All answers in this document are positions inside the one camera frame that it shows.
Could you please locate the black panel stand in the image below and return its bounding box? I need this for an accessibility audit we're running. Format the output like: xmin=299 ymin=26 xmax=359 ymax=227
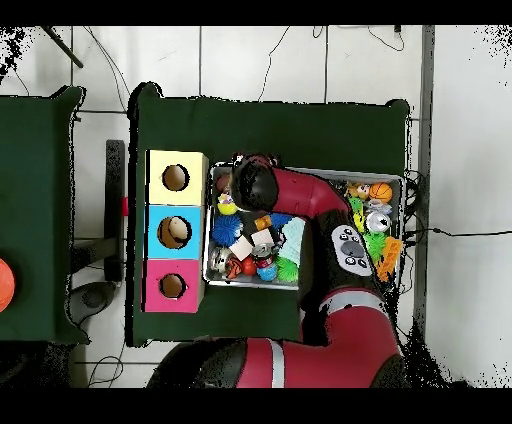
xmin=104 ymin=138 xmax=127 ymax=283

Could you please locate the small blue spiky ball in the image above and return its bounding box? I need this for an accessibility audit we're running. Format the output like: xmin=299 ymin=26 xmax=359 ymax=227
xmin=211 ymin=214 xmax=244 ymax=247

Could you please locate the plain wooden cube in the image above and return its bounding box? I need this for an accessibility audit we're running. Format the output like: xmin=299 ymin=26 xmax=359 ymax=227
xmin=250 ymin=227 xmax=275 ymax=247
xmin=229 ymin=235 xmax=255 ymax=261

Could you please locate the orange toy basketball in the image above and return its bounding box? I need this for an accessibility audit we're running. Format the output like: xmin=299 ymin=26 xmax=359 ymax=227
xmin=368 ymin=182 xmax=394 ymax=204

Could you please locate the light blue knitted cloth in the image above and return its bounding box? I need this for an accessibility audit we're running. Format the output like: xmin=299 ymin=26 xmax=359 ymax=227
xmin=278 ymin=217 xmax=307 ymax=267

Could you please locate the red soda can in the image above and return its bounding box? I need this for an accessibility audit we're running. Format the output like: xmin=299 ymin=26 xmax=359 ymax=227
xmin=252 ymin=242 xmax=278 ymax=269

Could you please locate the shallow clear mesh bin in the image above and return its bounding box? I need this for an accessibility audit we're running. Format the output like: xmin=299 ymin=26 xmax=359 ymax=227
xmin=202 ymin=161 xmax=405 ymax=297

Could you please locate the black tripod leg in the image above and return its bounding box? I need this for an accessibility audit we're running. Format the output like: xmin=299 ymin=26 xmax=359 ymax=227
xmin=39 ymin=25 xmax=85 ymax=69

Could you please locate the black cable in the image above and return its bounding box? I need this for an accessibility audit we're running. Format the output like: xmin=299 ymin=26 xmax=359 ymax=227
xmin=403 ymin=226 xmax=512 ymax=238

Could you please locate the orange plastic toy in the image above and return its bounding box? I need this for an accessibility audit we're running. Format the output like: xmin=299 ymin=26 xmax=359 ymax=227
xmin=375 ymin=236 xmax=403 ymax=283

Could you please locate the dark green side table cloth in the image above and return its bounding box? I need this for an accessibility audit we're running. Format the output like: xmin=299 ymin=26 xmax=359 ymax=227
xmin=0 ymin=85 xmax=90 ymax=346

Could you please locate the large orange ball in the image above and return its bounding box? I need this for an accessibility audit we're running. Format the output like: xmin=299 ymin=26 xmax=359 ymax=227
xmin=0 ymin=257 xmax=16 ymax=312

